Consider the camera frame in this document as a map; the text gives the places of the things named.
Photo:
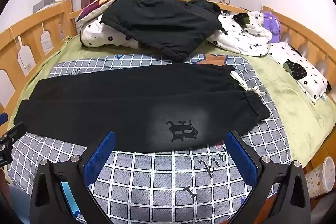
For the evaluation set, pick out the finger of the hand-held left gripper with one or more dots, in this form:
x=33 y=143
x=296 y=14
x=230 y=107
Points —
x=2 y=118

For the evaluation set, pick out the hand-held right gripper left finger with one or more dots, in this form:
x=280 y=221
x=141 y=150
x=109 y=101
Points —
x=101 y=158

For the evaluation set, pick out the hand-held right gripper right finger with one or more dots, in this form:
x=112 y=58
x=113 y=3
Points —
x=241 y=158

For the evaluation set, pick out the person's leg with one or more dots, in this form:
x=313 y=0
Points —
x=15 y=200

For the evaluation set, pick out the grey checked blanket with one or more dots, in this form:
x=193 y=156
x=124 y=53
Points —
x=157 y=182

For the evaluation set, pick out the green bed sheet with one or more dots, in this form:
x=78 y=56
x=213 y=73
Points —
x=294 y=108

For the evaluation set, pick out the star-print waste bin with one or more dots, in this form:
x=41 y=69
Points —
x=320 y=176

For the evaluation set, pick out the white floral pillow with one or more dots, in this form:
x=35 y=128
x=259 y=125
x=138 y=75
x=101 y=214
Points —
x=309 y=77

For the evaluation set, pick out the grey box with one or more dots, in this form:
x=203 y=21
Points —
x=43 y=5

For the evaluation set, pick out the white floral quilt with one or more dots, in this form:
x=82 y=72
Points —
x=236 y=35

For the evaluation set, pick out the purple plush toy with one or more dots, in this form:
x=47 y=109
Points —
x=273 y=24

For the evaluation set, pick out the purple and orange pillow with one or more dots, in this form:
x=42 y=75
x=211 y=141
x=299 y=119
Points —
x=92 y=8

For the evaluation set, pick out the black jacket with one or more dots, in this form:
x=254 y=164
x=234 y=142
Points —
x=162 y=19

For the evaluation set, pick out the wooden bed frame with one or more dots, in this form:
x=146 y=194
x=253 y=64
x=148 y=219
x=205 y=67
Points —
x=15 y=37

